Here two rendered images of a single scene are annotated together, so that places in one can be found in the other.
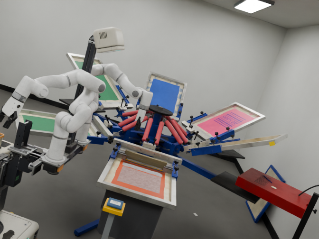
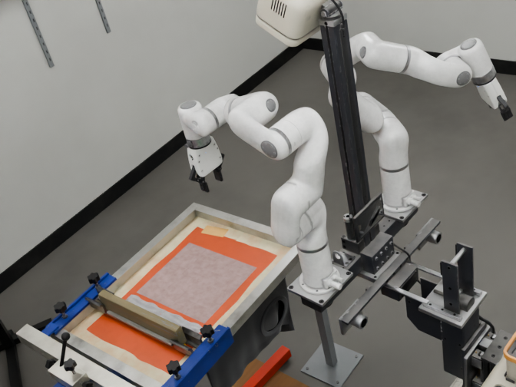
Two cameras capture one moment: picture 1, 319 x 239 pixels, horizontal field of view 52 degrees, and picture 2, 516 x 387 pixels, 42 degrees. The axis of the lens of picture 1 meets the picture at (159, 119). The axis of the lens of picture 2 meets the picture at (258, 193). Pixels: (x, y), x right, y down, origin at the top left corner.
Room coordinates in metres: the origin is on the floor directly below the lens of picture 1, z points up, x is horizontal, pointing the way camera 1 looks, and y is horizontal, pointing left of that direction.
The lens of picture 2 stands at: (3.49, 1.57, 2.60)
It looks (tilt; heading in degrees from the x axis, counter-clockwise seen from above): 35 degrees down; 227
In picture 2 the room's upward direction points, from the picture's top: 14 degrees counter-clockwise
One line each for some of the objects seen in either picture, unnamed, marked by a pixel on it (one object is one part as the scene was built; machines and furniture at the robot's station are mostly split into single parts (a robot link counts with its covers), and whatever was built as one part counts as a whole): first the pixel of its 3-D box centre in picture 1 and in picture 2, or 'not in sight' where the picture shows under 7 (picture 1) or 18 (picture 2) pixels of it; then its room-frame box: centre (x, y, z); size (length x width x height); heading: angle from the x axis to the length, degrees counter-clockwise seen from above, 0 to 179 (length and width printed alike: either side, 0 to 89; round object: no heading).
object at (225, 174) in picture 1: (199, 169); not in sight; (3.22, -0.56, 0.91); 1.34 x 0.41 x 0.08; 62
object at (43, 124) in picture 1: (74, 119); not in sight; (3.07, 0.80, 1.05); 1.08 x 0.61 x 0.23; 122
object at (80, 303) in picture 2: (173, 172); (84, 307); (2.73, -0.27, 0.98); 0.30 x 0.05 x 0.07; 2
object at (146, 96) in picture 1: (142, 96); (198, 123); (2.35, 0.18, 1.62); 0.15 x 0.10 x 0.11; 87
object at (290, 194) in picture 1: (274, 190); not in sight; (2.87, -1.22, 1.06); 0.61 x 0.46 x 0.12; 62
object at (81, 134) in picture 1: (80, 130); (319, 263); (2.36, 0.55, 1.21); 0.16 x 0.13 x 0.15; 87
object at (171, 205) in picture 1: (141, 174); (183, 288); (2.49, 0.00, 0.97); 0.79 x 0.58 x 0.04; 2
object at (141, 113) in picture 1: (141, 114); (203, 153); (2.33, 0.14, 1.49); 0.10 x 0.08 x 0.11; 177
